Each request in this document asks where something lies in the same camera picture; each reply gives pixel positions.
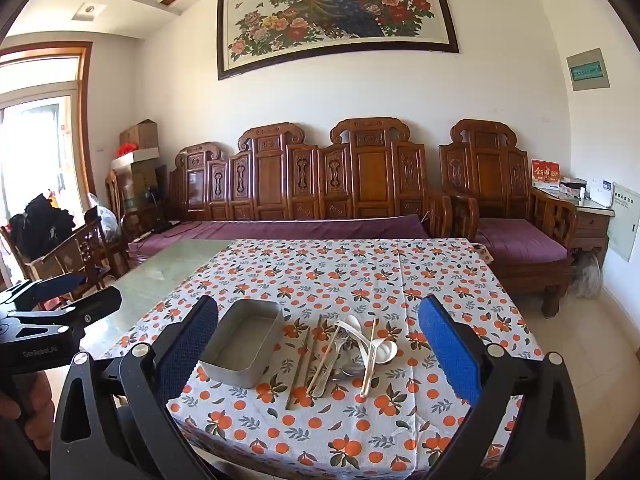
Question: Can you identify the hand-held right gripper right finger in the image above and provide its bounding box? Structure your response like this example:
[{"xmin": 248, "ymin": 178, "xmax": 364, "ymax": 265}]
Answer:
[{"xmin": 417, "ymin": 294, "xmax": 586, "ymax": 480}]

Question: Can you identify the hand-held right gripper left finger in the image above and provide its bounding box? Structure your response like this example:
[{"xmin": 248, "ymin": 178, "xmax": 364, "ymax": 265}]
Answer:
[{"xmin": 50, "ymin": 295, "xmax": 221, "ymax": 480}]

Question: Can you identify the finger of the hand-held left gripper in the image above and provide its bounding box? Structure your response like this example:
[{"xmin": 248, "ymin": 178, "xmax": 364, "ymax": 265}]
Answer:
[
  {"xmin": 50, "ymin": 287, "xmax": 124, "ymax": 334},
  {"xmin": 20, "ymin": 273, "xmax": 87, "ymax": 312}
]

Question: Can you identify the rectangular metal tray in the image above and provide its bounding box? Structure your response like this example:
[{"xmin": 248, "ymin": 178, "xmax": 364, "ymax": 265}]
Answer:
[{"xmin": 198, "ymin": 299, "xmax": 285, "ymax": 388}]

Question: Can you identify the metal spoon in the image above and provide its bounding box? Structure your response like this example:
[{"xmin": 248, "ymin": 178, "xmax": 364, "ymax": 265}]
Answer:
[{"xmin": 332, "ymin": 356, "xmax": 368, "ymax": 382}]

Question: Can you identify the metal fork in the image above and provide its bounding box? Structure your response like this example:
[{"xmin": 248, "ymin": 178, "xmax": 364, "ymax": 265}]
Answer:
[{"xmin": 325, "ymin": 340, "xmax": 362, "ymax": 386}]

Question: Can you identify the white-handled fork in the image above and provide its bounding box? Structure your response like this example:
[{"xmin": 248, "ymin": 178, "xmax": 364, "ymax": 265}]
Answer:
[{"xmin": 315, "ymin": 330, "xmax": 351, "ymax": 396}]

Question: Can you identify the person's left hand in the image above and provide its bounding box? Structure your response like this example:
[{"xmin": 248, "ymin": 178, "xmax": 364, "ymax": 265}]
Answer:
[{"xmin": 0, "ymin": 372, "xmax": 56, "ymax": 461}]

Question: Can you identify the wooden dining chair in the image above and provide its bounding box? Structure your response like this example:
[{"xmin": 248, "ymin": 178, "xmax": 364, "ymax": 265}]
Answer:
[{"xmin": 25, "ymin": 206, "xmax": 130, "ymax": 306}]

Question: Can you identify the white spoon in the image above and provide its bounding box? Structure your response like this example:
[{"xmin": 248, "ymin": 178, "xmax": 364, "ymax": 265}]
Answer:
[
  {"xmin": 345, "ymin": 321, "xmax": 399, "ymax": 363},
  {"xmin": 335, "ymin": 315, "xmax": 373, "ymax": 361}
]

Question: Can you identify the black bag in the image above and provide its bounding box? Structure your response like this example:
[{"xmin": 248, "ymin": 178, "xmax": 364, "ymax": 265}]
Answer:
[{"xmin": 9, "ymin": 192, "xmax": 76, "ymax": 261}]

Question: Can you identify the clear plastic bag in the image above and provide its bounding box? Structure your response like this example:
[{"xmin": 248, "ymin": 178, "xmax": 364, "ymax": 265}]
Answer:
[{"xmin": 87, "ymin": 192, "xmax": 123, "ymax": 241}]

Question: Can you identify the wooden corner chair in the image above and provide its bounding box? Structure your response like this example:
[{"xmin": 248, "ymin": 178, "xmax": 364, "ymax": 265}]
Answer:
[{"xmin": 105, "ymin": 170, "xmax": 171, "ymax": 241}]

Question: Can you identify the brown wooden chopstick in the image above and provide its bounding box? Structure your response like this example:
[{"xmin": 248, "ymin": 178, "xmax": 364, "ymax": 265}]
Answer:
[
  {"xmin": 300, "ymin": 315, "xmax": 324, "ymax": 396},
  {"xmin": 286, "ymin": 332, "xmax": 310, "ymax": 408}
]

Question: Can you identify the orange print tablecloth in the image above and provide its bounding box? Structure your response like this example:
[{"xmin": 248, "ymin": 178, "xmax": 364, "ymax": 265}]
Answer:
[{"xmin": 167, "ymin": 237, "xmax": 546, "ymax": 480}]

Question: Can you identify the purple armchair cushion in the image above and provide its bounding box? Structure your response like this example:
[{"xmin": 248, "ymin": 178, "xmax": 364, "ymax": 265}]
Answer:
[{"xmin": 474, "ymin": 219, "xmax": 571, "ymax": 265}]

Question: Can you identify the white flat box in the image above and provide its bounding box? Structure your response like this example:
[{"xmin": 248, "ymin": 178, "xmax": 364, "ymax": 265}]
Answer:
[{"xmin": 111, "ymin": 147, "xmax": 160, "ymax": 171}]

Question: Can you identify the purple sofa cushion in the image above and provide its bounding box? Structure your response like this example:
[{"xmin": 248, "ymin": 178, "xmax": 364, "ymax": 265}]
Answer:
[{"xmin": 127, "ymin": 214, "xmax": 431, "ymax": 262}]

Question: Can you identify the grey plastic bag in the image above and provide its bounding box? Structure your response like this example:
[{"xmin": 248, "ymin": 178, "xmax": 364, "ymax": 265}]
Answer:
[{"xmin": 570, "ymin": 250, "xmax": 603, "ymax": 298}]

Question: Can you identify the brown cardboard box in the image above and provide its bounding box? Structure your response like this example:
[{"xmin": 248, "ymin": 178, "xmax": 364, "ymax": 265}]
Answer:
[{"xmin": 119, "ymin": 119, "xmax": 160, "ymax": 153}]

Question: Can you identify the wooden framed balcony door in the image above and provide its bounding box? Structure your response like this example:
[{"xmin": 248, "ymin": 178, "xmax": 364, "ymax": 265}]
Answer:
[{"xmin": 0, "ymin": 42, "xmax": 95, "ymax": 291}]

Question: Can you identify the carved wooden armchair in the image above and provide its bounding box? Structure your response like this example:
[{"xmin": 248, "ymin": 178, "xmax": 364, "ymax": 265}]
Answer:
[{"xmin": 439, "ymin": 119, "xmax": 577, "ymax": 318}]

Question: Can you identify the carved wooden sofa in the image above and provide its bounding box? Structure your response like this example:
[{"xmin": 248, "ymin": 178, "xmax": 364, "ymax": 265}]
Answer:
[{"xmin": 127, "ymin": 121, "xmax": 453, "ymax": 267}]

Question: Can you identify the wooden side table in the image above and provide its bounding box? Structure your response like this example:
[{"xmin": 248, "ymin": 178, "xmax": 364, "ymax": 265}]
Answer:
[{"xmin": 530, "ymin": 187, "xmax": 616, "ymax": 261}]

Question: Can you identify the red gift box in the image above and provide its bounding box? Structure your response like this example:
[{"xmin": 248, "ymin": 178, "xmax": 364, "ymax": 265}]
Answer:
[{"xmin": 531, "ymin": 159, "xmax": 560, "ymax": 190}]

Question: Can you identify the square ceiling light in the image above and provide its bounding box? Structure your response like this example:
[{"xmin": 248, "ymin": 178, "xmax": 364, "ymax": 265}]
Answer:
[{"xmin": 72, "ymin": 2, "xmax": 107, "ymax": 22}]

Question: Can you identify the framed peacock painting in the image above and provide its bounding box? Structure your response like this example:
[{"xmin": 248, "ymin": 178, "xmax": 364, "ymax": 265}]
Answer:
[{"xmin": 216, "ymin": 0, "xmax": 460, "ymax": 81}]

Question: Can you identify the white wall cabinet door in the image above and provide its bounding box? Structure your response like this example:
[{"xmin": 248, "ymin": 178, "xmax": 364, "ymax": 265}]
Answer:
[{"xmin": 606, "ymin": 182, "xmax": 640, "ymax": 262}]

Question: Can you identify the grey wall panel box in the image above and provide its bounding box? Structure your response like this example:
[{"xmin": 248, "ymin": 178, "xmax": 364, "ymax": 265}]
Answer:
[{"xmin": 566, "ymin": 48, "xmax": 611, "ymax": 92}]

